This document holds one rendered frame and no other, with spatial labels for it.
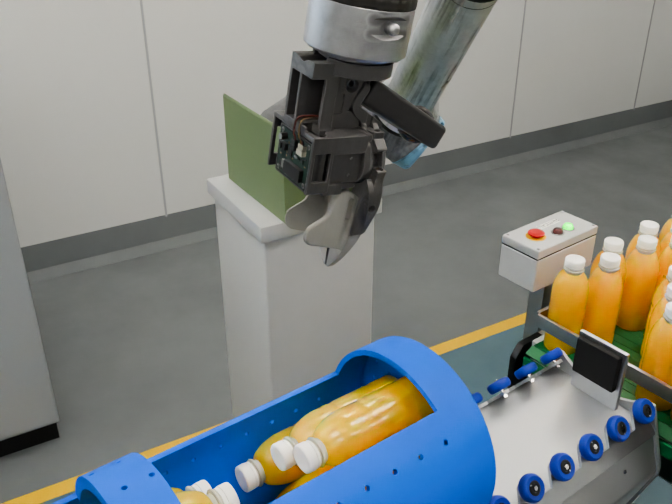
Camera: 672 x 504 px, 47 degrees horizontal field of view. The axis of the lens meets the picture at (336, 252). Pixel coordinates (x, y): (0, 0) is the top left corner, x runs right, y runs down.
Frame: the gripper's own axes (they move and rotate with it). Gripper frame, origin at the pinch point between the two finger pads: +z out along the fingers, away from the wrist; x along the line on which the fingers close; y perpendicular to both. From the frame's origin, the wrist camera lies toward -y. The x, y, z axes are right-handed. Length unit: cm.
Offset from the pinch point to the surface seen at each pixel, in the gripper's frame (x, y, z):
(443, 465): 6.4, -18.1, 30.0
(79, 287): -252, -51, 164
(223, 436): -17.3, 0.1, 38.9
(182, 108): -279, -108, 88
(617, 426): 2, -65, 43
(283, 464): -8.0, -4.2, 37.5
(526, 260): -37, -79, 34
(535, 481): 4, -44, 46
